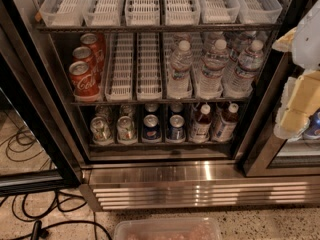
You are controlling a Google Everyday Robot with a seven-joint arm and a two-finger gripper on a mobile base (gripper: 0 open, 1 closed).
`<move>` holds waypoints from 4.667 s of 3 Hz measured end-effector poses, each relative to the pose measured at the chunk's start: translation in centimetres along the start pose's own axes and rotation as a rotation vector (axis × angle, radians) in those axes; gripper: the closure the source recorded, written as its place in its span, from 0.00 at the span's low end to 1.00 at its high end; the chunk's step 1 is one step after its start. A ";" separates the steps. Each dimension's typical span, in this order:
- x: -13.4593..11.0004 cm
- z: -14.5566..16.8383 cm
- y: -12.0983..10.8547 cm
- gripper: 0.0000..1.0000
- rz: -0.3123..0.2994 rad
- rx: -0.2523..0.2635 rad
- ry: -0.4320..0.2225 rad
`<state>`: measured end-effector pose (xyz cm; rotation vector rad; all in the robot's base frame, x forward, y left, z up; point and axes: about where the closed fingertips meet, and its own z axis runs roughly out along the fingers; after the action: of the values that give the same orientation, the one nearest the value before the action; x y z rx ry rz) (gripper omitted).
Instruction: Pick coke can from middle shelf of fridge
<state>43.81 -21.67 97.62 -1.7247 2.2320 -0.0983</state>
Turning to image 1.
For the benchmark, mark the white glide tray middle centre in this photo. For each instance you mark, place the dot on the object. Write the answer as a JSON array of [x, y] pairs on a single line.
[[149, 79]]

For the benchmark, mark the red coke can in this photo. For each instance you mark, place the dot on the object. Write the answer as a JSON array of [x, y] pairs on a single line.
[[85, 86], [97, 45], [83, 53]]

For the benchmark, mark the blue can behind right door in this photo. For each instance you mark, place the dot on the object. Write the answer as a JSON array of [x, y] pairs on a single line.
[[313, 131]]

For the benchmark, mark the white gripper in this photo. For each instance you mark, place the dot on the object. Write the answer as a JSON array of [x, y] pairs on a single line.
[[310, 37]]

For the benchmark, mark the left blue pepsi can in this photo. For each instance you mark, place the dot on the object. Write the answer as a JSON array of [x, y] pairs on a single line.
[[151, 129]]

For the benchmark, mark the centre front water bottle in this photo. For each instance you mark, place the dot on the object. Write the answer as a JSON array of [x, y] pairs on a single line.
[[211, 67]]

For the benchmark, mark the clear plastic floor container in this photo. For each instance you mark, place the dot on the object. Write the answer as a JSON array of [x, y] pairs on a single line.
[[184, 228]]

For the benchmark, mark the left brown tea bottle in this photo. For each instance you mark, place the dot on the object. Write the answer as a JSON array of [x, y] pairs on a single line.
[[201, 123]]

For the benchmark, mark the white glide tray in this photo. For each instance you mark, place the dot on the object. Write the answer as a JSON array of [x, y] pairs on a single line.
[[149, 79], [119, 86]]

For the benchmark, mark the white glide tray middle left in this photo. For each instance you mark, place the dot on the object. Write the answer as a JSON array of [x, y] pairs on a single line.
[[119, 86]]

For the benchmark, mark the water bottle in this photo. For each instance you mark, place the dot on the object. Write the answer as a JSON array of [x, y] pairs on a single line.
[[238, 82], [180, 63], [211, 67]]

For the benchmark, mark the right front water bottle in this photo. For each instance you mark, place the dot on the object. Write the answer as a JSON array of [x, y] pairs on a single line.
[[238, 82]]

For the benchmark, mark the left front water bottle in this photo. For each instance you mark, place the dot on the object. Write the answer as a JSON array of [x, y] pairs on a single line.
[[180, 63]]

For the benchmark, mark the brown tea bottle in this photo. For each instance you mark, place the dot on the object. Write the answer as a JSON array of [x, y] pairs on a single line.
[[201, 123], [226, 123]]

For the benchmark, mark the right blue pepsi can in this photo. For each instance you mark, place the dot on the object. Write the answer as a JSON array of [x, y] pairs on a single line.
[[176, 131]]

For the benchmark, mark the steel fridge bottom grille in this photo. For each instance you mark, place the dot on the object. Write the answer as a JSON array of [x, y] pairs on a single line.
[[196, 184]]

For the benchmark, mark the top shelf tray far left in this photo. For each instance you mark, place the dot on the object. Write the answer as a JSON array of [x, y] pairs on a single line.
[[62, 13]]

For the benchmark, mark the shelf tray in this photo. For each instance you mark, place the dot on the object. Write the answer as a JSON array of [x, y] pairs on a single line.
[[62, 13], [259, 11], [102, 12], [181, 12], [142, 12], [219, 11]]

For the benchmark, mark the blue pepsi can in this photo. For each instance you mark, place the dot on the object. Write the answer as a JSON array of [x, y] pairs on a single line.
[[176, 131], [151, 129]]

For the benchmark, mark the right brown tea bottle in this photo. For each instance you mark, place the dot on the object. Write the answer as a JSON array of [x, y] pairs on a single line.
[[226, 123]]

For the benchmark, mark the top shelf tray far right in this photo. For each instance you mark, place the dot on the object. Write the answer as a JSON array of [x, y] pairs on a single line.
[[259, 11]]

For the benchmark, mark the left glass fridge door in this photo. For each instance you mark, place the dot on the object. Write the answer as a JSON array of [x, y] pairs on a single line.
[[26, 84]]

